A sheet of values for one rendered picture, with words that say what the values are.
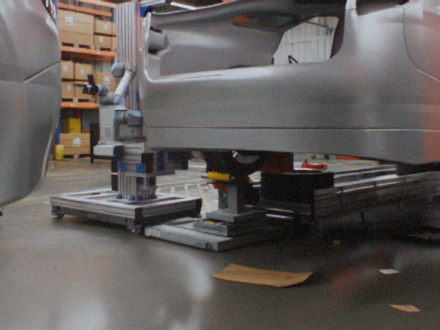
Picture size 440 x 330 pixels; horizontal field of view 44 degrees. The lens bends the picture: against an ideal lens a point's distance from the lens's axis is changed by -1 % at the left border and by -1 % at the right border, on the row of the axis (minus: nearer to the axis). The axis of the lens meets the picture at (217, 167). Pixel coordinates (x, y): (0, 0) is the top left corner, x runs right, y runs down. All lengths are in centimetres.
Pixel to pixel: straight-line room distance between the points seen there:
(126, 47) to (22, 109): 394
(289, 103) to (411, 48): 59
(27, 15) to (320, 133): 165
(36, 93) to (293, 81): 154
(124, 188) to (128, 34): 141
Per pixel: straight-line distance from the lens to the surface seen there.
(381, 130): 254
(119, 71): 491
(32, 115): 132
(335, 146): 261
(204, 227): 429
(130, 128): 482
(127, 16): 521
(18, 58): 127
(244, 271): 351
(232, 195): 440
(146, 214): 477
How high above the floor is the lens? 92
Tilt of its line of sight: 4 degrees down
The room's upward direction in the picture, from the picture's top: straight up
